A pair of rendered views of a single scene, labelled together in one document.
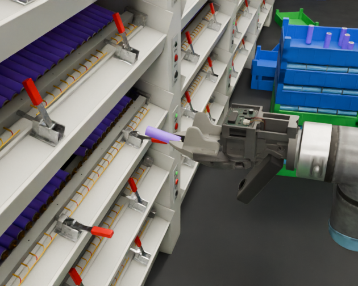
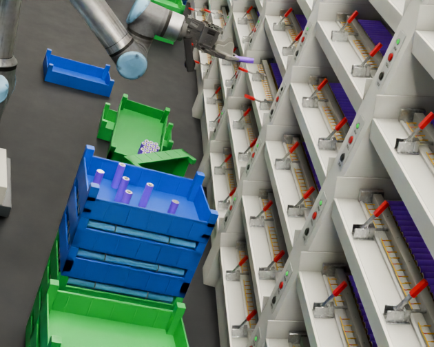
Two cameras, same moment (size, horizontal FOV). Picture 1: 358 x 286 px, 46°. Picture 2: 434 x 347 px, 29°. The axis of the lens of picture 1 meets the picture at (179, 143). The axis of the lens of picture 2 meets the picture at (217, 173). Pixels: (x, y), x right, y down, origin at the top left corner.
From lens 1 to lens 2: 3.18 m
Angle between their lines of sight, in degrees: 114
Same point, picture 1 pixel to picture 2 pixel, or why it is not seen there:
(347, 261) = (39, 248)
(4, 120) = (292, 21)
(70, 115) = (280, 34)
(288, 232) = not seen: hidden behind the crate
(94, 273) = (242, 134)
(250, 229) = not seen: hidden behind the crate
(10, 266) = (264, 63)
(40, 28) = not seen: outside the picture
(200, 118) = (230, 45)
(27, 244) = (265, 67)
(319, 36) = (154, 224)
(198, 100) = (261, 243)
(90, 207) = (257, 86)
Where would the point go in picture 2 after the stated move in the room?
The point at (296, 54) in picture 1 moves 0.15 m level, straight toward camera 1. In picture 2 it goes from (180, 186) to (178, 159)
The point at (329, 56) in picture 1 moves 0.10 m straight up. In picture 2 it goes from (141, 176) to (154, 141)
